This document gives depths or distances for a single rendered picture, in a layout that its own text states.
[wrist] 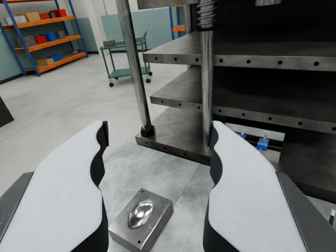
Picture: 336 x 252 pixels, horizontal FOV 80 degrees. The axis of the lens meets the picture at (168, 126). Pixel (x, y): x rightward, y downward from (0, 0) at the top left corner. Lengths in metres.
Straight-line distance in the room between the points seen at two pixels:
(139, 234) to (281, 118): 0.74
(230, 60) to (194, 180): 0.56
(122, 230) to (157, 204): 0.15
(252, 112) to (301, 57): 0.29
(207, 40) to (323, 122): 0.57
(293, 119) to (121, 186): 0.82
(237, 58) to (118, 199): 0.79
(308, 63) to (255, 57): 0.18
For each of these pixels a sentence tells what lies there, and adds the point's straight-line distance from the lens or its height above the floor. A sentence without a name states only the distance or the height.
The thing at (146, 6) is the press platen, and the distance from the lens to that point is 1.13.
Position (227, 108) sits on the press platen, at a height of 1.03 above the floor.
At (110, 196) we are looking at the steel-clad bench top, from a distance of 1.00.
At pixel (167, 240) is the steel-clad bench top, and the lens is 0.82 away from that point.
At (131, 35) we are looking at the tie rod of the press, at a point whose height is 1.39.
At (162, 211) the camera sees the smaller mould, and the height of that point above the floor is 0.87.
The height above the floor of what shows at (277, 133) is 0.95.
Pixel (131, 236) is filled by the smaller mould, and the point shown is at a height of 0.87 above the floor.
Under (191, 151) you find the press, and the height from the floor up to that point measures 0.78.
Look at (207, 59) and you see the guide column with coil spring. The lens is 0.93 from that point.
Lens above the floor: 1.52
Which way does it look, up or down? 32 degrees down
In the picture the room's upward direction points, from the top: 8 degrees counter-clockwise
